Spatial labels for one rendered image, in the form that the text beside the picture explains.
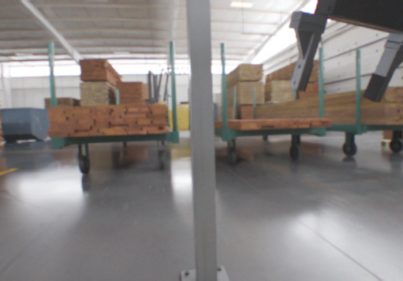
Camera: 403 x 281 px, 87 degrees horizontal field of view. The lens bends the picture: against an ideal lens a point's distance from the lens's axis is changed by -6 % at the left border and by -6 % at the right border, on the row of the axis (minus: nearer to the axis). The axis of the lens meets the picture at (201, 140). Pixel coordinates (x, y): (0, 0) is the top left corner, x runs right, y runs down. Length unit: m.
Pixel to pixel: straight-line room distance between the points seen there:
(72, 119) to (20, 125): 5.12
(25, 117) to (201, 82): 6.62
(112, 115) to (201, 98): 1.42
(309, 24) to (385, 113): 2.68
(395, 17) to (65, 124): 2.03
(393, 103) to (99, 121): 2.93
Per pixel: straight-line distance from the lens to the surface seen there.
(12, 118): 7.26
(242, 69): 10.35
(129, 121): 1.95
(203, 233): 0.70
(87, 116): 2.04
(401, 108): 3.19
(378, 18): 0.39
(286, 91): 11.00
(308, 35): 0.36
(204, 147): 0.63
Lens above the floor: 0.52
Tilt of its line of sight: 5 degrees down
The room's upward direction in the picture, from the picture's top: 2 degrees counter-clockwise
